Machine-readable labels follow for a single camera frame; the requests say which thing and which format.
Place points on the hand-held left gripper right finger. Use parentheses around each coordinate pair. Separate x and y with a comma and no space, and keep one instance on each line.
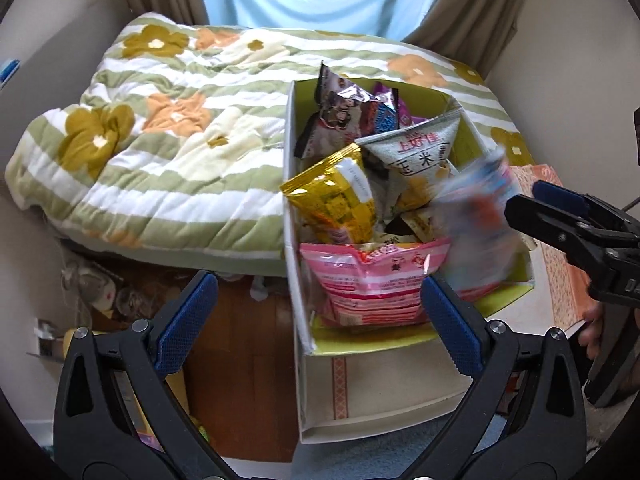
(450,327)

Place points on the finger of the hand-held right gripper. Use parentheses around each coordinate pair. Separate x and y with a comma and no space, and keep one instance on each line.
(560,195)
(550,227)

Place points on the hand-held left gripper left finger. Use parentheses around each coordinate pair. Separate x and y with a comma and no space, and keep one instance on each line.
(185,320)

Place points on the blue white snack packet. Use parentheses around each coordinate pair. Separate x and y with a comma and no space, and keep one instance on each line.
(475,230)

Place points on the pink white snack packet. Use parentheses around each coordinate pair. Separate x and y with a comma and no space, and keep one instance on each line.
(375,285)

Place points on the cardboard box with green lining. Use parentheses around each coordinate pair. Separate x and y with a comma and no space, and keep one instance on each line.
(380,400)

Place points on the beige snack packet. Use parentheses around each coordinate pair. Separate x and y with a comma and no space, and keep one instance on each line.
(420,225)

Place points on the grey white snack packet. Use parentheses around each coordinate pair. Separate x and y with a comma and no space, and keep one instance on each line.
(415,155)

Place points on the yellow snack packet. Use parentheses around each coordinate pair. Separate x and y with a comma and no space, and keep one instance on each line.
(330,200)

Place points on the purple snack packet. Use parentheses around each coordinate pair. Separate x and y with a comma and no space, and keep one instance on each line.
(392,110)

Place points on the dark printed snack packet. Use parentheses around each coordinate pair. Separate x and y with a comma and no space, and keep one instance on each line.
(335,110)

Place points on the person's right hand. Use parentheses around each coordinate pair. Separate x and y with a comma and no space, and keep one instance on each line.
(594,332)

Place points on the orange patterned cloth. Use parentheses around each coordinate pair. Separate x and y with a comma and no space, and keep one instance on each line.
(560,270)

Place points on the yellow box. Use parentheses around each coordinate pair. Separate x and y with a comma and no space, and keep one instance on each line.
(177,392)

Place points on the clear plastic bag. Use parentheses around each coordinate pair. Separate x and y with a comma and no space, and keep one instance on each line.
(105,295)

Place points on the grey metal object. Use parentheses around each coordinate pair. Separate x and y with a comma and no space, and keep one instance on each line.
(47,342)

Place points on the flowered striped blanket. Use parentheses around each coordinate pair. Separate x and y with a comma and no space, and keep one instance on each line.
(165,160)

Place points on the small blue object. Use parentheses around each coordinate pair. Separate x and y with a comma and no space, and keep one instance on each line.
(7,71)

